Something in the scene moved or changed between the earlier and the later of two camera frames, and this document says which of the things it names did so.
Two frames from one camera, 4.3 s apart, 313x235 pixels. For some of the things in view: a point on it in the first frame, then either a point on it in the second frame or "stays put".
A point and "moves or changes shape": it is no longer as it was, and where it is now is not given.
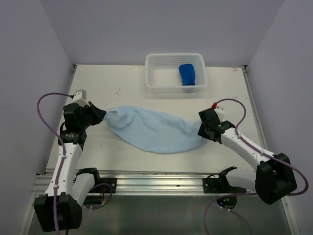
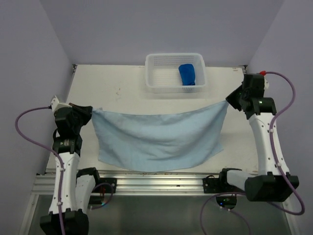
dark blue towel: [188, 74] stays put
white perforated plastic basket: [163, 76] stays put
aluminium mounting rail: [154, 182] stays put
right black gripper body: [203, 132] to [244, 94]
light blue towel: [153, 132] moves or changes shape
